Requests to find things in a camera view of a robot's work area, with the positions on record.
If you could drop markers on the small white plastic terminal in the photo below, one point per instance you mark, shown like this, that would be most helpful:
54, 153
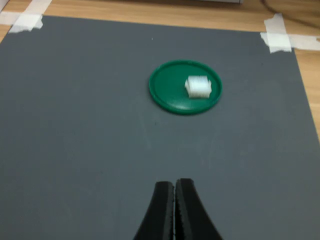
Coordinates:
198, 87

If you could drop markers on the dark grey mat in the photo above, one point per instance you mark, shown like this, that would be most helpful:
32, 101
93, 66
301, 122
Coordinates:
75, 125

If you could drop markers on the round green lid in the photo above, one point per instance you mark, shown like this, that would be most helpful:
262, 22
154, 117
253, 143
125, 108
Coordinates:
170, 95

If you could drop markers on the white tape piece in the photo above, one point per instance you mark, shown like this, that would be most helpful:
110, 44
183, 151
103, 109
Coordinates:
277, 40
27, 22

